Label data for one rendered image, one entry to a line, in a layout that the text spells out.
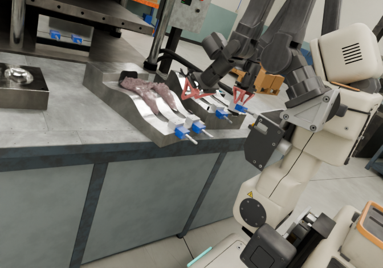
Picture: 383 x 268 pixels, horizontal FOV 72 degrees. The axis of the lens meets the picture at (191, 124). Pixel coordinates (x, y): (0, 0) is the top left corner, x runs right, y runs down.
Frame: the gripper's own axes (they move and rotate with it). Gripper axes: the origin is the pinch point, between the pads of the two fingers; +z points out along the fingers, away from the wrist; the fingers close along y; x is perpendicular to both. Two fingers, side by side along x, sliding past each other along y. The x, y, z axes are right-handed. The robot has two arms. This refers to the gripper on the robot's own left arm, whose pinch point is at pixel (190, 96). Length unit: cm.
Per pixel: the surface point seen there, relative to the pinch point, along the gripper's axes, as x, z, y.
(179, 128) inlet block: 6.2, 11.1, -0.3
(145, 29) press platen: -74, 35, -43
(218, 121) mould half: 5.1, 14.3, -30.6
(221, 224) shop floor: 53, 84, -77
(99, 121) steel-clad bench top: -8.6, 26.3, 19.4
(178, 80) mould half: -24.1, 21.0, -28.4
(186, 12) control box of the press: -81, 19, -73
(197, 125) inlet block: 6.4, 10.9, -10.5
